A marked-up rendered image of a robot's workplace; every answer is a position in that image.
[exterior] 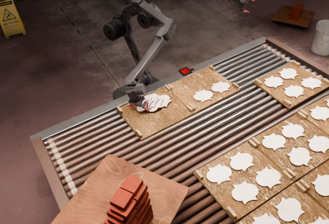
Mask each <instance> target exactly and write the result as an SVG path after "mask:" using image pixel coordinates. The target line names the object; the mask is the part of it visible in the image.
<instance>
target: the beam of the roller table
mask: <svg viewBox="0 0 329 224"><path fill-rule="evenodd" d="M265 41H266V38H265V37H263V36H262V37H260V38H258V39H255V40H253V41H251V42H249V43H247V44H244V45H242V46H239V47H237V48H235V49H232V50H230V51H228V52H225V53H223V54H221V55H218V56H216V57H214V58H211V59H209V60H206V61H204V62H202V63H199V64H197V65H195V66H192V67H190V68H189V69H191V68H193V69H194V70H193V71H192V73H191V74H189V75H192V74H194V73H196V72H198V71H200V70H203V69H205V68H207V67H209V65H212V66H215V65H218V64H220V63H222V62H225V61H227V60H229V59H231V58H234V57H236V56H238V55H240V54H243V53H245V52H247V51H250V50H252V49H254V48H257V47H259V46H261V45H262V44H265ZM189 75H187V76H189ZM187 76H183V75H182V74H181V73H179V72H178V73H176V74H174V75H171V76H169V77H166V78H164V79H162V80H159V81H157V82H155V83H152V84H150V85H148V86H146V95H148V94H150V93H152V92H154V91H157V90H159V89H161V88H163V87H164V86H165V85H167V84H172V83H174V82H176V81H178V80H180V79H183V78H185V77H187ZM146 95H139V96H141V97H143V96H146ZM129 100H130V98H129V97H128V95H125V96H122V97H120V98H118V99H115V100H113V101H110V102H108V103H106V104H103V105H101V106H99V107H96V108H94V109H92V110H89V111H87V112H85V113H82V114H80V115H78V116H75V117H73V118H71V119H68V120H66V121H64V122H61V123H59V124H56V125H54V126H52V127H49V128H47V129H45V130H42V131H40V132H38V133H35V134H33V135H31V136H30V139H31V140H34V139H36V138H38V137H41V139H42V141H43V143H44V141H45V140H47V139H48V138H50V137H54V136H56V135H58V134H61V133H63V132H65V131H67V130H70V129H72V128H74V127H77V126H79V125H81V124H84V123H86V122H88V121H90V120H93V119H95V118H97V117H99V116H102V115H104V114H106V113H109V112H111V111H113V110H115V109H117V106H119V107H121V106H123V105H126V104H128V101H129ZM44 145H45V144H44Z"/></svg>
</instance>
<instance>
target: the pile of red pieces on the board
mask: <svg viewBox="0 0 329 224"><path fill-rule="evenodd" d="M147 189H148V187H147V185H146V184H144V183H143V180H142V179H140V178H137V177H135V176H132V175H130V174H129V175H128V176H127V178H126V179H125V180H124V182H123V183H122V185H121V186H120V188H118V190H117V191H116V193H115V194H114V195H113V197H112V198H111V200H110V205H111V207H110V208H109V209H108V211H107V212H106V213H107V215H108V217H107V218H106V220H105V221H104V224H149V223H150V221H151V219H152V218H153V210H152V206H151V204H150V198H148V196H149V192H148V191H146V190H147Z"/></svg>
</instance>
